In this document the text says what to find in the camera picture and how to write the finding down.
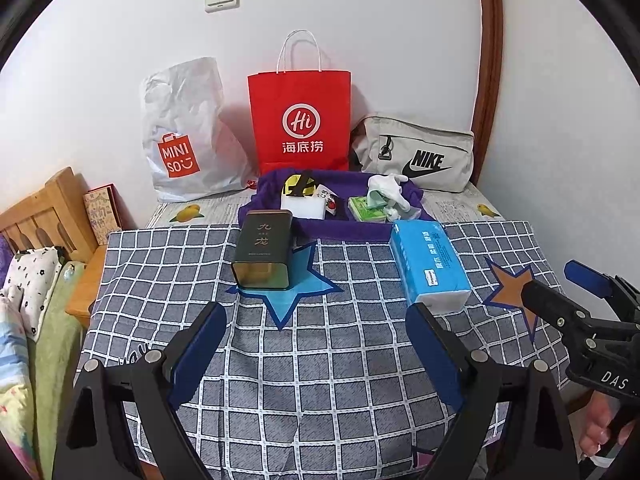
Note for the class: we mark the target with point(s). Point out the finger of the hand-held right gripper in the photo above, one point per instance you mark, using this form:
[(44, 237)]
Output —
[(555, 310), (590, 277)]

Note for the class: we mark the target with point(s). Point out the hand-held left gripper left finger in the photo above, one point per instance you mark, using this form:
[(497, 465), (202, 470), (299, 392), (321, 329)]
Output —
[(197, 355)]

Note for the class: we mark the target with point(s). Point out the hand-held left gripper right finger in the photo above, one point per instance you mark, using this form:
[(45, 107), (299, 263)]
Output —
[(432, 355)]

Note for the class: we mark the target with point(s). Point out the green tissue pack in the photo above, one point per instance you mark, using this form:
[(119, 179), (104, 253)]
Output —
[(367, 212)]

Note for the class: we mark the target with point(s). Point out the green and clear plastic packet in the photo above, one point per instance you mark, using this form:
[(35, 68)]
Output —
[(395, 187)]

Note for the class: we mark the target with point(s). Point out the white sponge block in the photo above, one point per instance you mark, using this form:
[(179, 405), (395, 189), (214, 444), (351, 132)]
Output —
[(302, 207)]

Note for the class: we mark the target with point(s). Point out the white printed pouch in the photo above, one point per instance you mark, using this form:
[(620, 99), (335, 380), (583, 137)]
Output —
[(327, 200)]

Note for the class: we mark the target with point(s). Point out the yellow mini bag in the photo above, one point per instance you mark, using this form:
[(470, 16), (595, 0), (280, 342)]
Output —
[(292, 187)]

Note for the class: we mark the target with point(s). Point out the person's right hand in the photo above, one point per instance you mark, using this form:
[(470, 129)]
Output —
[(597, 425)]

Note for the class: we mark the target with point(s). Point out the blue tissue pack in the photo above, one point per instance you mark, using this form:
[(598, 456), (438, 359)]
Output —
[(425, 260)]

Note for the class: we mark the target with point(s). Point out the grey checkered tablecloth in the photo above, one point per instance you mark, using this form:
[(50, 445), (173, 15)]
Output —
[(300, 360)]

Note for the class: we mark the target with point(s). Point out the wooden nightstand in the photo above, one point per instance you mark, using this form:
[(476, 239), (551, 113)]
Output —
[(90, 285)]

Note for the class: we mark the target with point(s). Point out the dark tea tin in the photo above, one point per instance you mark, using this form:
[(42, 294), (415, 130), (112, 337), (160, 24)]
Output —
[(260, 240)]

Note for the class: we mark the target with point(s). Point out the green blanket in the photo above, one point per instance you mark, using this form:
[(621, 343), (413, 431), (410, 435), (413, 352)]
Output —
[(55, 360)]

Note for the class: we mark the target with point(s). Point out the purple towel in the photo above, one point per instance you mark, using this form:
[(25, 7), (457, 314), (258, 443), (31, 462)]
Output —
[(320, 230)]

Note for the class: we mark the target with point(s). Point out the decorated book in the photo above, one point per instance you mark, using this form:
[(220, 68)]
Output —
[(102, 215)]

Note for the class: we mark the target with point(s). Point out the polka dot pillow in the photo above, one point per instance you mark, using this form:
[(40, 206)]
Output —
[(35, 280)]

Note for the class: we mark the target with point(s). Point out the colourful quilt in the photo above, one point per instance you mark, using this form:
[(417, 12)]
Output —
[(15, 385)]

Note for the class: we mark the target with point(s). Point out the wooden headboard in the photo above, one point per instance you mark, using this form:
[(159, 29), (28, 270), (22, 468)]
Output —
[(45, 210)]

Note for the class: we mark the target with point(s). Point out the grey waist bag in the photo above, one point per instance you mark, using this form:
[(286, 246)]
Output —
[(415, 140)]

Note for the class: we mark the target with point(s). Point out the white plastic shopping bag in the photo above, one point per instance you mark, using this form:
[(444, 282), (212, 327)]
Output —
[(190, 120)]

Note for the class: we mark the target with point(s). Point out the red paper bag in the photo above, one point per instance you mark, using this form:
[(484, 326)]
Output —
[(300, 105)]

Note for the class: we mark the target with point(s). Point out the brown wooden door frame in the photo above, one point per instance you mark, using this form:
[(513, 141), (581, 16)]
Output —
[(490, 60)]

